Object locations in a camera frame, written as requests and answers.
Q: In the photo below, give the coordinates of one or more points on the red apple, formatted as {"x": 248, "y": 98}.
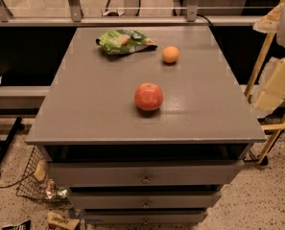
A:
{"x": 148, "y": 96}

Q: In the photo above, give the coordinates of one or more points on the grey drawer cabinet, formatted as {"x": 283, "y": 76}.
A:
{"x": 90, "y": 116}

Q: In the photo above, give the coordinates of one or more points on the orange fruit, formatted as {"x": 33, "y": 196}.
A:
{"x": 170, "y": 54}

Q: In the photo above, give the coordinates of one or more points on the green snack bag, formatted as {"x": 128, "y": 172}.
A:
{"x": 124, "y": 42}

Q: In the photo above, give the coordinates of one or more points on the top grey drawer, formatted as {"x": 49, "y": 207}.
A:
{"x": 129, "y": 174}

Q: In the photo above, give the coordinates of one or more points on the grey drawer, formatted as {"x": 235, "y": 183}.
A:
{"x": 140, "y": 217}
{"x": 129, "y": 174}
{"x": 144, "y": 200}

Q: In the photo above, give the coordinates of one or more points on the middle grey drawer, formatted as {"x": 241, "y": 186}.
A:
{"x": 144, "y": 200}

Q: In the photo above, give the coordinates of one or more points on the bottom grey drawer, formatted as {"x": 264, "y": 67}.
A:
{"x": 140, "y": 217}

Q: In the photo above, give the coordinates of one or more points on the shiny wrapper in basket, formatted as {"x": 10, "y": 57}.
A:
{"x": 50, "y": 191}

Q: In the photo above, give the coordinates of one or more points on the brown snack bag on floor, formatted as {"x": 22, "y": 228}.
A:
{"x": 58, "y": 222}

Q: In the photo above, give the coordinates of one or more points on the black metal stand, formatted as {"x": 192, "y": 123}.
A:
{"x": 17, "y": 125}

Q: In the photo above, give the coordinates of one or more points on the black snack bag on floor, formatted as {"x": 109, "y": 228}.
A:
{"x": 24, "y": 225}

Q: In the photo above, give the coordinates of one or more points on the grey metal railing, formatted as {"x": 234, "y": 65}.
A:
{"x": 108, "y": 13}

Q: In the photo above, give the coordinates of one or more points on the black wire basket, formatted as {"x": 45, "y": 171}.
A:
{"x": 34, "y": 174}

